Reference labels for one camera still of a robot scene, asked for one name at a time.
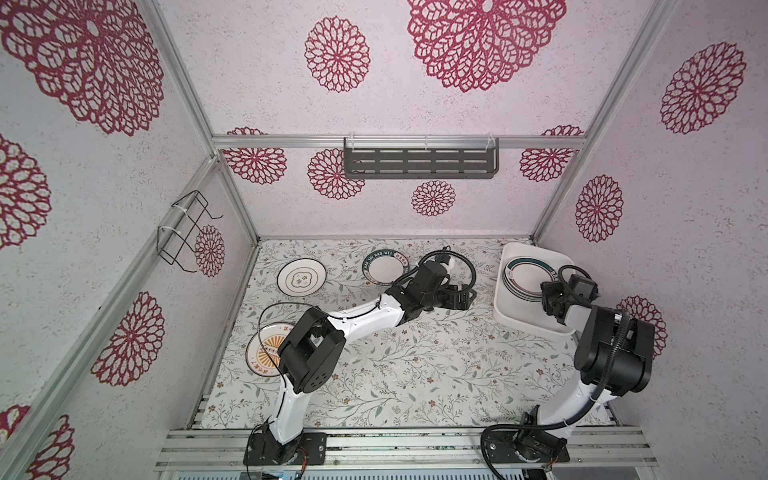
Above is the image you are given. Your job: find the green red ring plate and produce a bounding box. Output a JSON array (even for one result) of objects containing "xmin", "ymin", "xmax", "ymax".
[{"xmin": 501, "ymin": 257, "xmax": 558, "ymax": 302}]

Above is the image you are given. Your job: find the small green Hao Shi plate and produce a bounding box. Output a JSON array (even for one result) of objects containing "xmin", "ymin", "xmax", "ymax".
[{"xmin": 361, "ymin": 249, "xmax": 410, "ymax": 286}]

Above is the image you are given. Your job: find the white plate thin green rim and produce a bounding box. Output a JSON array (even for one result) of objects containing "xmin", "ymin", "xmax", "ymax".
[{"xmin": 277, "ymin": 258, "xmax": 327, "ymax": 297}]

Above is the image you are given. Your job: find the orange sunburst plate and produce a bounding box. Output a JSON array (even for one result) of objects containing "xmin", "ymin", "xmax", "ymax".
[{"xmin": 245, "ymin": 322, "xmax": 293, "ymax": 378}]

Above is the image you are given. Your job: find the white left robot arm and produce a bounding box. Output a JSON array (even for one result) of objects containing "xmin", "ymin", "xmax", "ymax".
[{"xmin": 265, "ymin": 249, "xmax": 477, "ymax": 446}]

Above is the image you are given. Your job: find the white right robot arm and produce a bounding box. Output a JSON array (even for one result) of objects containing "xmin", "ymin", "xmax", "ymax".
[{"xmin": 535, "ymin": 265, "xmax": 656, "ymax": 438}]

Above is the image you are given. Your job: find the white plastic bin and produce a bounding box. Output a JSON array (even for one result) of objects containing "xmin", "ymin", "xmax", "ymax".
[{"xmin": 492, "ymin": 242, "xmax": 574, "ymax": 340}]

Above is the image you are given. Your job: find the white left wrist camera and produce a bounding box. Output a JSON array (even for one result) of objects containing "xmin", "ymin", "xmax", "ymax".
[{"xmin": 436, "ymin": 253, "xmax": 456, "ymax": 274}]

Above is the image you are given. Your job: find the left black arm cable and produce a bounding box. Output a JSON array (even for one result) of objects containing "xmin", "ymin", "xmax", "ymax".
[{"xmin": 245, "ymin": 248, "xmax": 478, "ymax": 480}]

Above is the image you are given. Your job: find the right black corrugated cable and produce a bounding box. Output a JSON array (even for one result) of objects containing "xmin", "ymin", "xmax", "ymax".
[{"xmin": 478, "ymin": 263, "xmax": 631, "ymax": 480}]

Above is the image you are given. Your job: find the dark metal wall shelf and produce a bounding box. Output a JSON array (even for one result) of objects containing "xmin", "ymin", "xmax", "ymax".
[{"xmin": 342, "ymin": 138, "xmax": 500, "ymax": 180}]

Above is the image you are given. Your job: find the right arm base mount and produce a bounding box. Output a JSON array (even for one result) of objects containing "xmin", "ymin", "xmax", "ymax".
[{"xmin": 480, "ymin": 406, "xmax": 570, "ymax": 464}]

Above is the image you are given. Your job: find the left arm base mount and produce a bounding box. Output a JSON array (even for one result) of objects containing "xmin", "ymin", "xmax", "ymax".
[{"xmin": 243, "ymin": 428, "xmax": 328, "ymax": 467}]

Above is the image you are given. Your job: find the black wire wall rack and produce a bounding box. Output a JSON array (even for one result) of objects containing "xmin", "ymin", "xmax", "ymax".
[{"xmin": 155, "ymin": 190, "xmax": 226, "ymax": 278}]

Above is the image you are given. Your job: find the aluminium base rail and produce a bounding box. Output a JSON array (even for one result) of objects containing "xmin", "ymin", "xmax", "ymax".
[{"xmin": 152, "ymin": 426, "xmax": 659, "ymax": 473}]

